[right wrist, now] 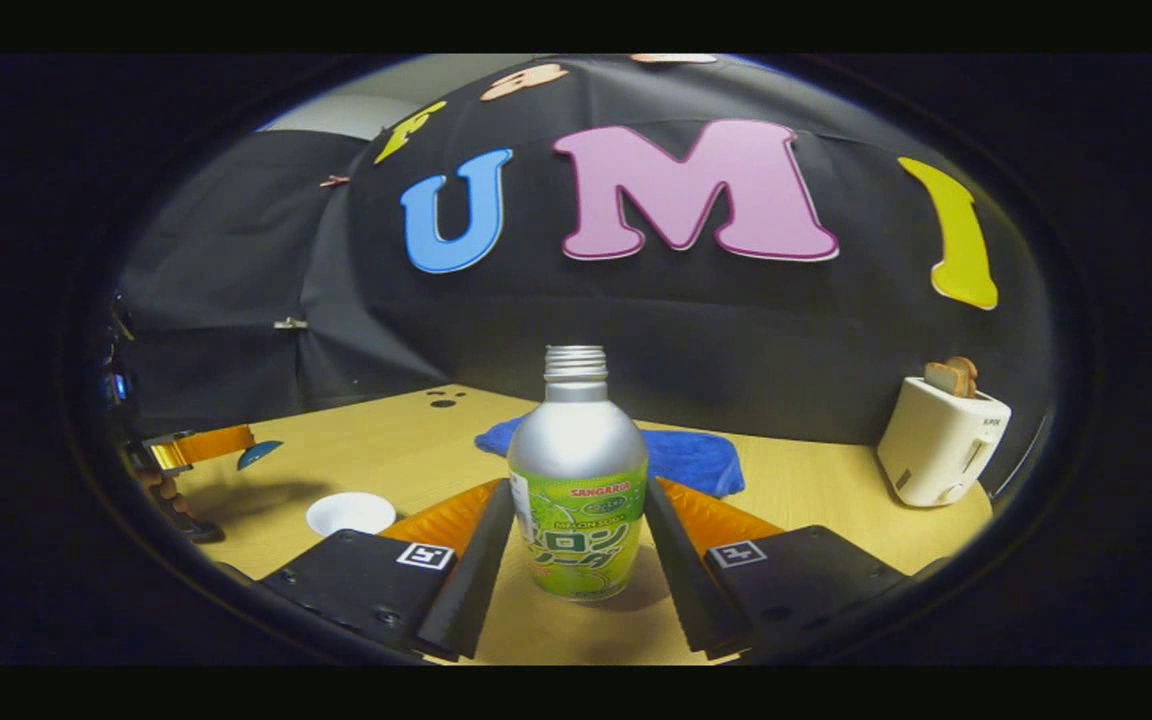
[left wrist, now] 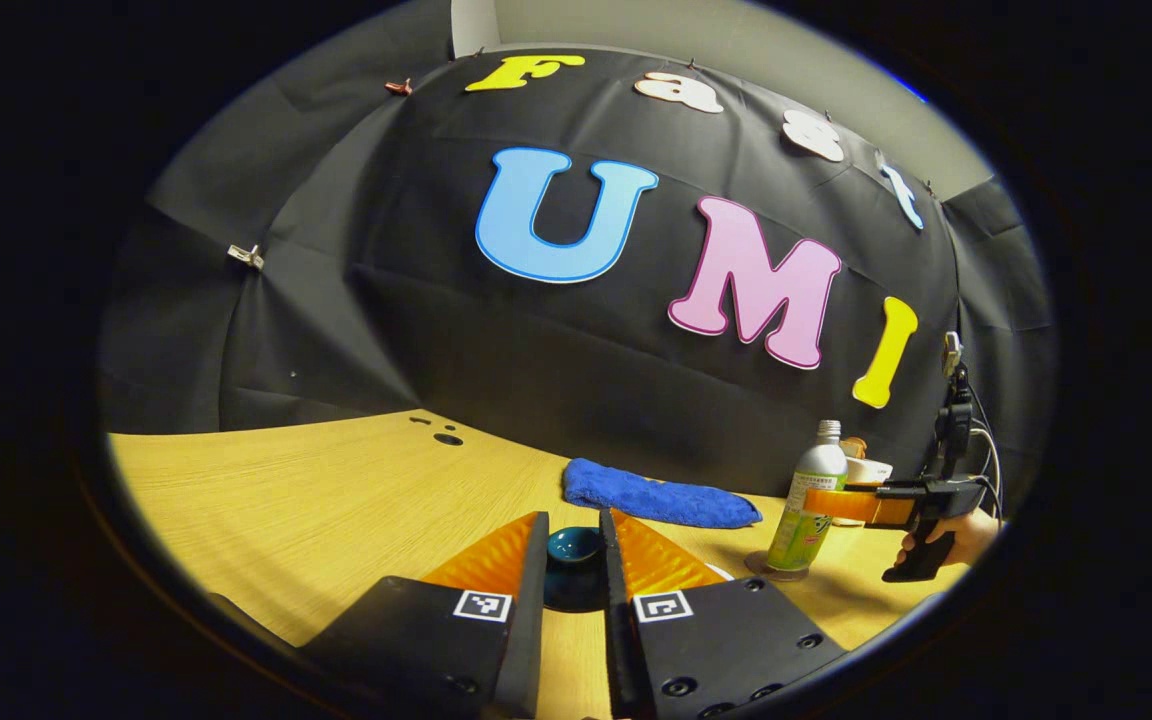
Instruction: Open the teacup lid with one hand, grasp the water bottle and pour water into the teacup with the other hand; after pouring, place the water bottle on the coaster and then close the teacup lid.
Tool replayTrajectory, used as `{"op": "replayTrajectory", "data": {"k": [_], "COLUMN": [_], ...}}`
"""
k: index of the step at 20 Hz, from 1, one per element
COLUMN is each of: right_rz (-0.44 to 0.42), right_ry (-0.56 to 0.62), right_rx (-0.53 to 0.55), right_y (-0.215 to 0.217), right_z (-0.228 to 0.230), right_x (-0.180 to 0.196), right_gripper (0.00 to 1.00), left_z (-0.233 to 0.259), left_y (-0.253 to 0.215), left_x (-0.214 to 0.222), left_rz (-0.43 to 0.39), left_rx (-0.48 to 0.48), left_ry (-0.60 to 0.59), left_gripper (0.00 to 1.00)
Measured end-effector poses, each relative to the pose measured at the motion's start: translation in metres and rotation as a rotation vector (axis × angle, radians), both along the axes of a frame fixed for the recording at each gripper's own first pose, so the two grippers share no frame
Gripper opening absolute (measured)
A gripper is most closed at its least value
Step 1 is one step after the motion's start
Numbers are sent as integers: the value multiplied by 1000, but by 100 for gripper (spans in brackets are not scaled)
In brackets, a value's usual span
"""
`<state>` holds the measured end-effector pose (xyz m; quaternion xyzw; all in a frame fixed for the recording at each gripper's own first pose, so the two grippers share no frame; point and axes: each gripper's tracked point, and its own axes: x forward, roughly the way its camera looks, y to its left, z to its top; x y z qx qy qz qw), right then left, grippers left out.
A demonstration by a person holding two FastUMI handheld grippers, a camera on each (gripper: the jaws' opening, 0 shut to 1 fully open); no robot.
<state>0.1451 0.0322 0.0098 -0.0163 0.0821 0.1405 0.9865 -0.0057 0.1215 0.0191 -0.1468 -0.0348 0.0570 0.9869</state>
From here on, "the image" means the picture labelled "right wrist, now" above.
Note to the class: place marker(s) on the white toaster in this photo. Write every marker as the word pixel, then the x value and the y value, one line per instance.
pixel 936 445

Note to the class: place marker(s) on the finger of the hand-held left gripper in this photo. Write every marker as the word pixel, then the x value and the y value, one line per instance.
pixel 206 443
pixel 171 500

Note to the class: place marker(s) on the silver green water bottle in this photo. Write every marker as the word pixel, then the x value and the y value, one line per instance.
pixel 576 450

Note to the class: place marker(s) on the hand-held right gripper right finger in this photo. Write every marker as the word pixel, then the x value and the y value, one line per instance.
pixel 681 590

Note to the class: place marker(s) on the black backdrop cloth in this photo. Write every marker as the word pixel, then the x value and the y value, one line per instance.
pixel 736 340

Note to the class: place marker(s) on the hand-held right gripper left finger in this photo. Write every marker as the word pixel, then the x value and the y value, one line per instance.
pixel 481 580

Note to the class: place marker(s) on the blue towel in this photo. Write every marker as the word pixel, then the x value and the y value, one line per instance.
pixel 696 460

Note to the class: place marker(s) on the teal teacup lid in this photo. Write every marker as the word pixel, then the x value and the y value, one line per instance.
pixel 258 455

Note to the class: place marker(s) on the silver metal clip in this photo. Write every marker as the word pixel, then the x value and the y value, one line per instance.
pixel 290 324

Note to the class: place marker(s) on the bread slice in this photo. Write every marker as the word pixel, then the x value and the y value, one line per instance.
pixel 951 378

